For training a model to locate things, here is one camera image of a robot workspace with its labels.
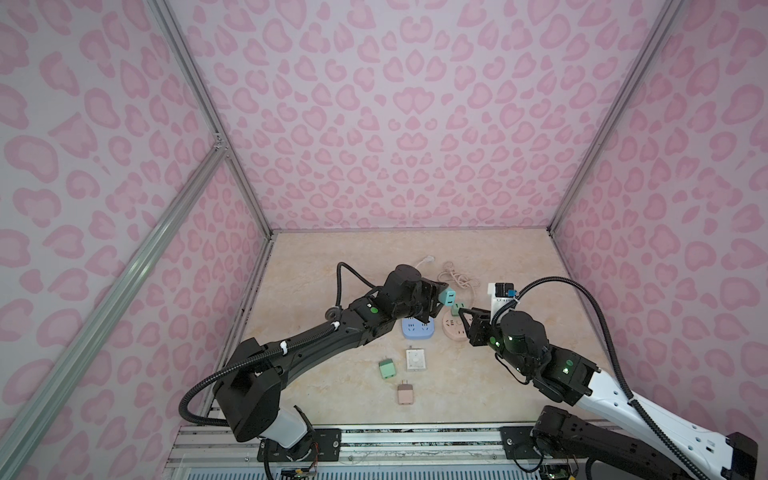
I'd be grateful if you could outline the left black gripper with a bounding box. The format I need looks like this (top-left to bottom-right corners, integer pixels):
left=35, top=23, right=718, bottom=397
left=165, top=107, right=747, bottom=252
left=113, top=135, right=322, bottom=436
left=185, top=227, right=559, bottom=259
left=395, top=279, right=456, bottom=328

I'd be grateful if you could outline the teal plug adapter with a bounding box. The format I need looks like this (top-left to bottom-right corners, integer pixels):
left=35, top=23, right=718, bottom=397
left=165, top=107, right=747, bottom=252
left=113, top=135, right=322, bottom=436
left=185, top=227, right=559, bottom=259
left=438, top=288, right=456, bottom=307

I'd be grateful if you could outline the pink plug adapter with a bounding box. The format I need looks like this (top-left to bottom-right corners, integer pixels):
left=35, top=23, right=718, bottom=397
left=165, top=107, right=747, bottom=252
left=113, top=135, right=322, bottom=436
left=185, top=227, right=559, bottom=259
left=396, top=382, right=415, bottom=405

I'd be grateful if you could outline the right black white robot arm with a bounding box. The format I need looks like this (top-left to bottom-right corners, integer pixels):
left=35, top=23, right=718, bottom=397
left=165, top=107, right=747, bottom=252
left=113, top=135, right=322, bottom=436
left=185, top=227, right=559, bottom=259
left=458, top=283, right=758, bottom=479

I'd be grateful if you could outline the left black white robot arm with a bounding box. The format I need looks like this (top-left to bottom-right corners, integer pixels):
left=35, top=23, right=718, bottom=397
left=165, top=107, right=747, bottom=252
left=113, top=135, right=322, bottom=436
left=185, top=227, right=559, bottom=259
left=178, top=264, right=455, bottom=457

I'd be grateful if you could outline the white square plug adapter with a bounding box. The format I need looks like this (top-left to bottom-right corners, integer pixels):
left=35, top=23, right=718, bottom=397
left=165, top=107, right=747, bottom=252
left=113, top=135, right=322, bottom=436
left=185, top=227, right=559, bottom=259
left=405, top=348, right=427, bottom=371

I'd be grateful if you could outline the light green plug adapter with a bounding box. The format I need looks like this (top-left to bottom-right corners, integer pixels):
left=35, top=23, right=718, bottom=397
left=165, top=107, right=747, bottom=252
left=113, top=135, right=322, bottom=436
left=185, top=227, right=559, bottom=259
left=378, top=359, right=397, bottom=380

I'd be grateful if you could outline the blue square power strip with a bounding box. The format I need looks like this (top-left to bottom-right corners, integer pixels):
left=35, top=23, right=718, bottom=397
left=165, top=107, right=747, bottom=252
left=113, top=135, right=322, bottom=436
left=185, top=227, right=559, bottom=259
left=401, top=318, right=435, bottom=340

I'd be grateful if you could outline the pink round power strip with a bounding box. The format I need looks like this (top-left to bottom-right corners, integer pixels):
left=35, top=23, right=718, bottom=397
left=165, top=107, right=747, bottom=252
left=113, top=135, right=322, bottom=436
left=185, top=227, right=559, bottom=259
left=441, top=312, right=472, bottom=343

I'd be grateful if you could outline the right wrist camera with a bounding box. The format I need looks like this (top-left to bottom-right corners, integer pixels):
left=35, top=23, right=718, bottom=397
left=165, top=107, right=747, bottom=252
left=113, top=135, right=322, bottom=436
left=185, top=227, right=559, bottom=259
left=487, top=282, right=517, bottom=316

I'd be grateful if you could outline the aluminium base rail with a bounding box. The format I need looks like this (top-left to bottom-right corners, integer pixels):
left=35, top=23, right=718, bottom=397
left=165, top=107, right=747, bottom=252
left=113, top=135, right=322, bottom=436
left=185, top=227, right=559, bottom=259
left=161, top=422, right=679, bottom=480

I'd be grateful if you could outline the diagonal aluminium frame bar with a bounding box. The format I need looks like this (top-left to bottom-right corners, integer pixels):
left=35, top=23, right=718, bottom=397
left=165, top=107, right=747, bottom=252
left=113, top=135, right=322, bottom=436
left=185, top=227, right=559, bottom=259
left=1, top=145, right=227, bottom=479

